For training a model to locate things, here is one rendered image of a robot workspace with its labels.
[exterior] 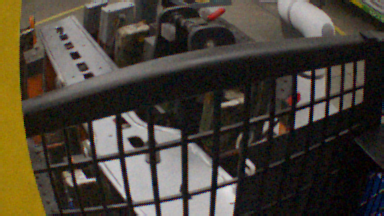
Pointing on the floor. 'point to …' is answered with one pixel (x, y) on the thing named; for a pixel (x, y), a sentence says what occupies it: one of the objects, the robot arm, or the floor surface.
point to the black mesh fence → (333, 48)
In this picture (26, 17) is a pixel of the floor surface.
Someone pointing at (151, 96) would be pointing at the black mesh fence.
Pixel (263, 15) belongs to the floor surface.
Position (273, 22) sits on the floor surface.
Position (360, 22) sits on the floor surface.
